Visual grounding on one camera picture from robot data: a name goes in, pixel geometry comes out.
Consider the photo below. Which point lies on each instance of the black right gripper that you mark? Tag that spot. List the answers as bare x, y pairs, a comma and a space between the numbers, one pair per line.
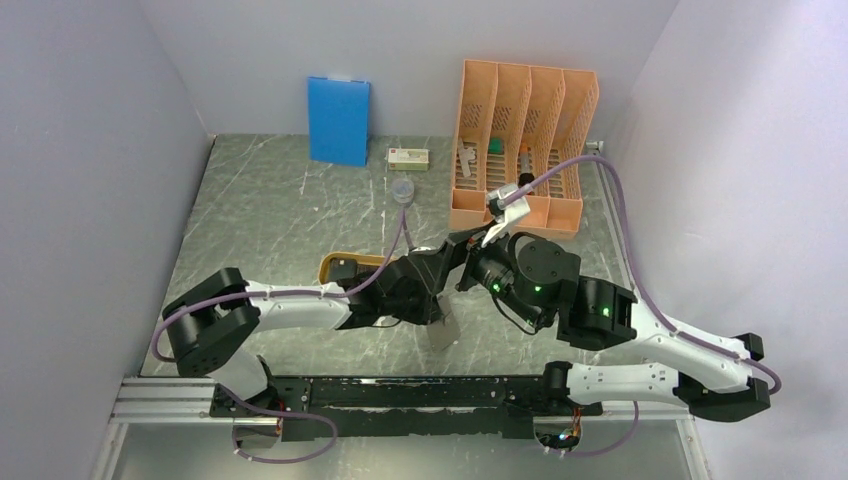
475, 252

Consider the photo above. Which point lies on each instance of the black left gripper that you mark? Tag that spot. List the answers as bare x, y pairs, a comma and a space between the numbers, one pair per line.
426, 312

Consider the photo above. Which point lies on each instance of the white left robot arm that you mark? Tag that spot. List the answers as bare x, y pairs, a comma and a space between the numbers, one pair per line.
208, 326

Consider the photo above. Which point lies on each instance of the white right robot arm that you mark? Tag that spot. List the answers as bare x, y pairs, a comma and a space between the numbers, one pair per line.
536, 284

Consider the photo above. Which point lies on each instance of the stack of black cards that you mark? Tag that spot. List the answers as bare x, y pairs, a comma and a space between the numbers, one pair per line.
342, 269

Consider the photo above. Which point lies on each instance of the orange oval plastic tray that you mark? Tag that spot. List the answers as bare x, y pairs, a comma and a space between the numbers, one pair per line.
362, 257

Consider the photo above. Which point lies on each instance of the black red stamp knob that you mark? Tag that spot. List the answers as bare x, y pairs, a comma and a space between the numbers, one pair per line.
525, 178

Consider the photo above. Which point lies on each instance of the clear round plastic jar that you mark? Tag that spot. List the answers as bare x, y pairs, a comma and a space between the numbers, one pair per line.
403, 191

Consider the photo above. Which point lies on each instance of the orange grey utility knife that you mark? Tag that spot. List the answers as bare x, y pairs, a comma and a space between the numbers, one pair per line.
525, 162

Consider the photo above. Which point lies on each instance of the green eraser block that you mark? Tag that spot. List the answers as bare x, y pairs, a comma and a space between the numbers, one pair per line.
496, 146

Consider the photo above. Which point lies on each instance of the small green white carton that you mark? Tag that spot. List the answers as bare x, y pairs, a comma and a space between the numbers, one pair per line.
408, 159

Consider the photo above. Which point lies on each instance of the peach desk file organizer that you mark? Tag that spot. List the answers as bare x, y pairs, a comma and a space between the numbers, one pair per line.
514, 122

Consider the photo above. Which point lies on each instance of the blue upright box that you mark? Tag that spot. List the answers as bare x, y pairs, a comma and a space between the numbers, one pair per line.
338, 120

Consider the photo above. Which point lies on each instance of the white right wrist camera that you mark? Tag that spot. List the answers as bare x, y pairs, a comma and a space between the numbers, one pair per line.
508, 206

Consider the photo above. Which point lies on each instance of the grey metal bracket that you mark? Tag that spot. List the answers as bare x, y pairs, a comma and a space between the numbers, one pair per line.
466, 154

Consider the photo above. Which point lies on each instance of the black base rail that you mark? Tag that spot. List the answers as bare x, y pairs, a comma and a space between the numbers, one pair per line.
424, 406

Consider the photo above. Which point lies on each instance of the aluminium frame rail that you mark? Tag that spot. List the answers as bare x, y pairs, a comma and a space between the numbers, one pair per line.
178, 401

